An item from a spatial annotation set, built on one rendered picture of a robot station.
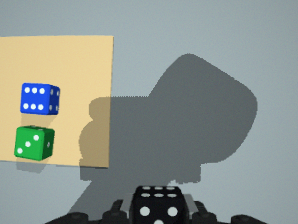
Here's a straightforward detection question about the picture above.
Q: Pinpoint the blue die with white pips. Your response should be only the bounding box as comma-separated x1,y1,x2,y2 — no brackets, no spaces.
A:
20,83,60,115

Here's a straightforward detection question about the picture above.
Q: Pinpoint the green die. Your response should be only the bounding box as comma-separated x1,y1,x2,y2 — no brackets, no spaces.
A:
14,126,55,161

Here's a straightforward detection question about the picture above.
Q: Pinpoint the black die with white pips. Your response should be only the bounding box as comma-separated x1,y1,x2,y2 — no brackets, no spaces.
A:
133,186,185,224

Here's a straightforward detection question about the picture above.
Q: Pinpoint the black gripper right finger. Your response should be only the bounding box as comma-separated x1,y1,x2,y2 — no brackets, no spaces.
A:
183,194,267,224

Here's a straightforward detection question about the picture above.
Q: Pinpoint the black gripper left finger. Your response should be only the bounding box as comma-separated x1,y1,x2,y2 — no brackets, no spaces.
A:
45,193,135,224

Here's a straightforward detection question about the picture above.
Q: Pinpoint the beige square mat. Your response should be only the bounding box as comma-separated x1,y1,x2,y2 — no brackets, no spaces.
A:
0,36,114,167

